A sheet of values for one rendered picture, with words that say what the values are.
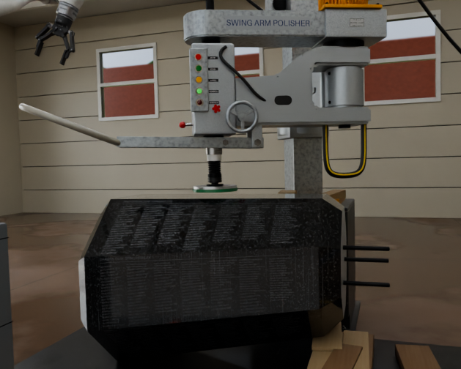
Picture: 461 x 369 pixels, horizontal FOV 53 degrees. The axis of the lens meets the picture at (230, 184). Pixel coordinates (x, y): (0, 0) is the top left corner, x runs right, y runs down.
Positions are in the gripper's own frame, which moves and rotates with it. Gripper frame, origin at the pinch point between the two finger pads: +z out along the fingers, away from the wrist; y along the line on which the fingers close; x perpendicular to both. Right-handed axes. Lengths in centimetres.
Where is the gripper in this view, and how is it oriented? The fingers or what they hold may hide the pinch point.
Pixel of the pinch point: (50, 57)
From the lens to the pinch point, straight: 242.8
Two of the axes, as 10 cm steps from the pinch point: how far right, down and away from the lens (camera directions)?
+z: -3.5, 9.3, 0.0
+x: 1.2, 0.4, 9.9
